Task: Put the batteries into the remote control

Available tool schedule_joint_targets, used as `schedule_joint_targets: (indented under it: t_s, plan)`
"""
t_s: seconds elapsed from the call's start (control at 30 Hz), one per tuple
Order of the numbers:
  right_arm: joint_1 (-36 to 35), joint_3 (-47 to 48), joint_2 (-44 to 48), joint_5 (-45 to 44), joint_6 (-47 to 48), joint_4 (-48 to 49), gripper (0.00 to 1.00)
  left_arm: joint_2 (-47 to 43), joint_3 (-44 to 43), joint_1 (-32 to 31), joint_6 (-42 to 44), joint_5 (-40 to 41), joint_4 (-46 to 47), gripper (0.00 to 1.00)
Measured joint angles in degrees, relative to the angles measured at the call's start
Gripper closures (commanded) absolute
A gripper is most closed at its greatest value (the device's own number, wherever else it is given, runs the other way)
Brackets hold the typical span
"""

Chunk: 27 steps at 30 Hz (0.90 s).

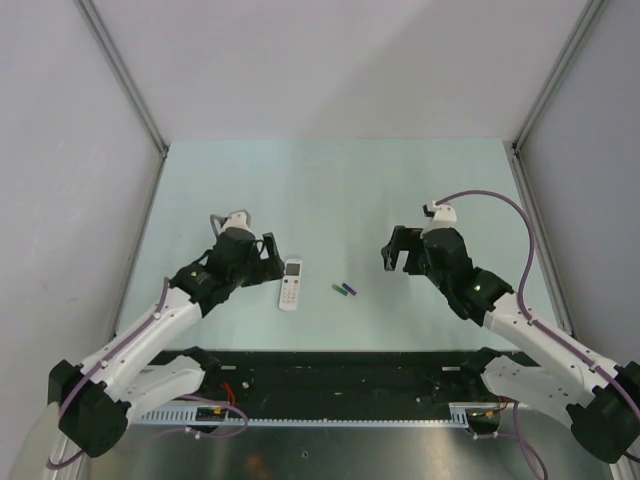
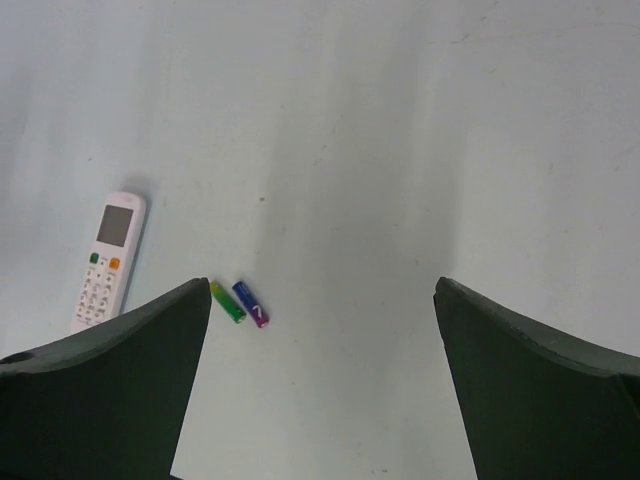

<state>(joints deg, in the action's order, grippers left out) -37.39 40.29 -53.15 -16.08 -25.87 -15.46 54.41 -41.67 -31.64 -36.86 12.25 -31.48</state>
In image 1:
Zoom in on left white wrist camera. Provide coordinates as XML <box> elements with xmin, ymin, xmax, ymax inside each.
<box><xmin>220</xmin><ymin>209</ymin><xmax>252</xmax><ymax>232</ymax></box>

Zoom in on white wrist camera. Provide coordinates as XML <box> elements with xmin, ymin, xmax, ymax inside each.
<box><xmin>220</xmin><ymin>209</ymin><xmax>252</xmax><ymax>232</ymax></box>
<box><xmin>423</xmin><ymin>201</ymin><xmax>457</xmax><ymax>233</ymax></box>

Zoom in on grey slotted cable duct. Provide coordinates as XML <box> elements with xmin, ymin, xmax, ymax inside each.
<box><xmin>134</xmin><ymin>402</ymin><xmax>512</xmax><ymax>428</ymax></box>

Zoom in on green AAA battery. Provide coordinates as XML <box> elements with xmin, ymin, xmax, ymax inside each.
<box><xmin>331</xmin><ymin>284</ymin><xmax>348</xmax><ymax>296</ymax></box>

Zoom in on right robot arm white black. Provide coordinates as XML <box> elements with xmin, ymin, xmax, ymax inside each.
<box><xmin>381</xmin><ymin>226</ymin><xmax>639</xmax><ymax>464</ymax></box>

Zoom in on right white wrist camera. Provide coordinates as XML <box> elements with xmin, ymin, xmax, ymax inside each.
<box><xmin>423</xmin><ymin>201</ymin><xmax>457</xmax><ymax>233</ymax></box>

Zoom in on right aluminium frame post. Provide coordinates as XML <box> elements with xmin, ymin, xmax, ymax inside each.
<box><xmin>512</xmin><ymin>0</ymin><xmax>609</xmax><ymax>151</ymax></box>

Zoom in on white remote control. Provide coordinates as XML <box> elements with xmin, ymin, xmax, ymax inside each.
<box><xmin>278</xmin><ymin>259</ymin><xmax>303</xmax><ymax>311</ymax></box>

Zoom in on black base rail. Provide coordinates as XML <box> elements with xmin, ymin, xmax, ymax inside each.
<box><xmin>164</xmin><ymin>349</ymin><xmax>531</xmax><ymax>421</ymax></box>

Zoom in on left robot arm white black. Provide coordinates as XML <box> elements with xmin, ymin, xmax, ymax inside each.
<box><xmin>48</xmin><ymin>227</ymin><xmax>284</xmax><ymax>458</ymax></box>

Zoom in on left aluminium frame post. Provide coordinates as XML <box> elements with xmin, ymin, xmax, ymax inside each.
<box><xmin>74</xmin><ymin>0</ymin><xmax>169</xmax><ymax>156</ymax></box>

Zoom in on aluminium frame post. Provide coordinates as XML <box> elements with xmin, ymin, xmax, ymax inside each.
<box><xmin>512</xmin><ymin>0</ymin><xmax>609</xmax><ymax>151</ymax></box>
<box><xmin>74</xmin><ymin>0</ymin><xmax>169</xmax><ymax>156</ymax></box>

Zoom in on blue purple AAA battery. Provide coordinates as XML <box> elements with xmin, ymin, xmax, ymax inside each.
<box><xmin>342</xmin><ymin>283</ymin><xmax>357</xmax><ymax>296</ymax></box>

